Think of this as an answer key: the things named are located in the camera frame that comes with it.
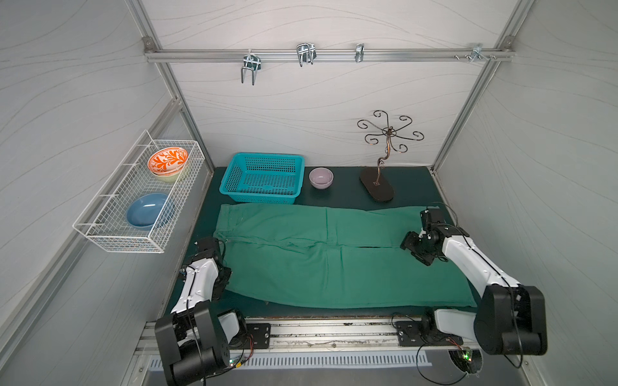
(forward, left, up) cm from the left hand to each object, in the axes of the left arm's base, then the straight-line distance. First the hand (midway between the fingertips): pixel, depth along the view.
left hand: (221, 285), depth 82 cm
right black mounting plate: (-13, -65, -1) cm, 66 cm away
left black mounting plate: (-14, -16, 0) cm, 21 cm away
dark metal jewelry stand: (+51, -59, +1) cm, 78 cm away
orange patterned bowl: (+27, +14, +34) cm, 45 cm away
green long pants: (+12, -41, -2) cm, 42 cm away
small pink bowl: (+50, -35, +3) cm, 61 cm away
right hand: (+14, -68, +4) cm, 69 cm away
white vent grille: (-20, -58, -2) cm, 61 cm away
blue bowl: (+9, +14, +32) cm, 36 cm away
